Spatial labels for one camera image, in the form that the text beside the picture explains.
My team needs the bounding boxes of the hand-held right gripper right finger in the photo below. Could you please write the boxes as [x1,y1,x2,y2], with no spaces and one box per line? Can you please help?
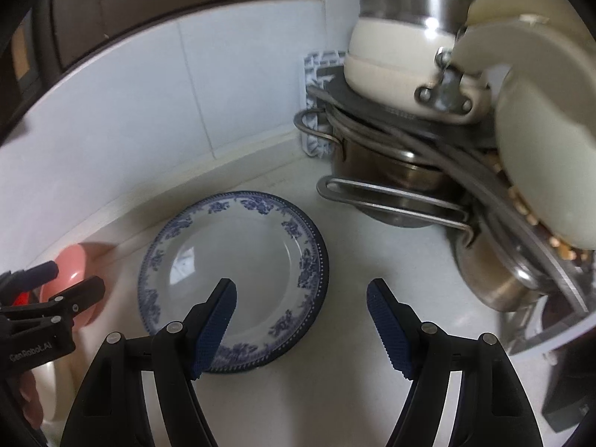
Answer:
[366,278,543,447]

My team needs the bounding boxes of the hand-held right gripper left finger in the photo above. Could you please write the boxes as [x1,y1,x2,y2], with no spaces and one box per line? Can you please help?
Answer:
[60,278,238,447]

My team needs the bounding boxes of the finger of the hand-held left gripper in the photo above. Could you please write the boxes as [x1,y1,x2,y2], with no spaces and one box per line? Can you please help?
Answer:
[0,261,60,289]
[0,276,107,331]

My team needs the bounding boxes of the pink bowl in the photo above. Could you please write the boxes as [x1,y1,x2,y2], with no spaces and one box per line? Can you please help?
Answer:
[39,243,117,327]

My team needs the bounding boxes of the blue patterned white plate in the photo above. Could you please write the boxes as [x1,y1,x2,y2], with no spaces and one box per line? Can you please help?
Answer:
[254,192,330,374]
[138,191,322,374]

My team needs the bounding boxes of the person's left hand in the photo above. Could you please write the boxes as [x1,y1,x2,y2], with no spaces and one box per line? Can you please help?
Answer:
[9,368,45,429]

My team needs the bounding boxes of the small steel pot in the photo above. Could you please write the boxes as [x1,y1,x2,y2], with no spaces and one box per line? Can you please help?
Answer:
[456,228,559,313]

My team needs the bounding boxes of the stacked steel pots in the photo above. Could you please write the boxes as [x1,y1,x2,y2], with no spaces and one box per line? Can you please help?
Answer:
[307,67,596,317]

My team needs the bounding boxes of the cream kettle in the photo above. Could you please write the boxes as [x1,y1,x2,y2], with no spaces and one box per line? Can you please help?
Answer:
[454,0,596,252]

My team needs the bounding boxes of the cream pot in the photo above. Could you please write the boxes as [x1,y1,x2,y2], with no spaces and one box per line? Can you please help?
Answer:
[343,14,492,124]

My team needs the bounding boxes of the steel lidded pot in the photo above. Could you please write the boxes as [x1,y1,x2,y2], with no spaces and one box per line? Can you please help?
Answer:
[356,0,476,38]

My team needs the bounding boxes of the steel pot with loop handle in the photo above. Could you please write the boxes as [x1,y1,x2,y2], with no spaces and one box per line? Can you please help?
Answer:
[293,102,466,191]

